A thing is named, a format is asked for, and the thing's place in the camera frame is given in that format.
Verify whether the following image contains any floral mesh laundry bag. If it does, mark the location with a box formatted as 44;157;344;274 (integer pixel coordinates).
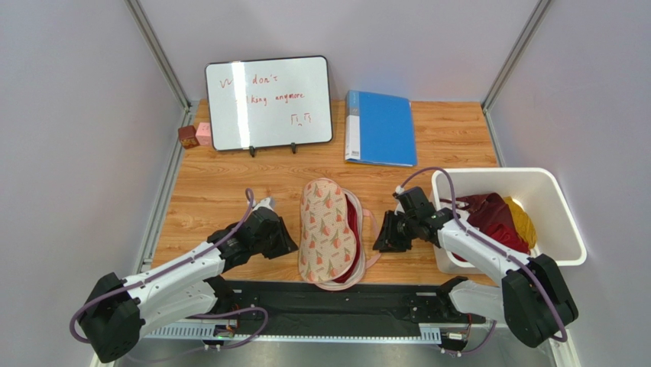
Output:
298;178;381;291

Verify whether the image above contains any red bra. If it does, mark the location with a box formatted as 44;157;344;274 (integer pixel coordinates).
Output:
330;188;363;285

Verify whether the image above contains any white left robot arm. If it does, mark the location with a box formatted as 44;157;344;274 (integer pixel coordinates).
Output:
70;206;299;363

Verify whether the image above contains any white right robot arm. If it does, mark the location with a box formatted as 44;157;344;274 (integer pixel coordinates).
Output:
373;187;579;348

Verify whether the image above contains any dark red clothes pile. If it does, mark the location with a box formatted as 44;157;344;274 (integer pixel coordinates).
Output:
455;193;531;255

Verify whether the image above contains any blue file folder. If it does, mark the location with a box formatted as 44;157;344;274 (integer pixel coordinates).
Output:
345;90;418;167

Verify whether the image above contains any yellow garment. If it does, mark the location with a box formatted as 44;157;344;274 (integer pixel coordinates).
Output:
504;196;537;250

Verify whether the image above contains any pink cube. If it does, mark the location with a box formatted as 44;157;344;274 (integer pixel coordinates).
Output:
195;122;212;146

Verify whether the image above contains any brown cube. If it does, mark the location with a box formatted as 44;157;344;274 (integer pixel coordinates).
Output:
177;125;200;149

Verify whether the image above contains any white plastic bin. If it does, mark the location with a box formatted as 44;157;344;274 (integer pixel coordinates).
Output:
448;167;587;267

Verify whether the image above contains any white dry-erase board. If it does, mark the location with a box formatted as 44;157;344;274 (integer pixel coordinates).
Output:
204;56;333;155

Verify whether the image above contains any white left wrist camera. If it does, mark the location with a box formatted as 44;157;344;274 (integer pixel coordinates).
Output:
253;196;276;211

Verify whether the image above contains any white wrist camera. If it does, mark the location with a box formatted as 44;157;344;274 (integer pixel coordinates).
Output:
253;196;276;211
393;185;405;214

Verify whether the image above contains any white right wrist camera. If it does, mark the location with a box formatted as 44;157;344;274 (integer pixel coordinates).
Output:
393;185;405;214

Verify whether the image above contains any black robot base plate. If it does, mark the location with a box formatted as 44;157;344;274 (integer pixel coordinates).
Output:
210;281;488;337

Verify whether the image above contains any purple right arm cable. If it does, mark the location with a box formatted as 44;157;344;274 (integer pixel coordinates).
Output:
397;166;569;356

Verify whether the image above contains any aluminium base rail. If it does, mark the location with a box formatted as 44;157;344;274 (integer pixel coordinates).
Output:
91;285;581;367

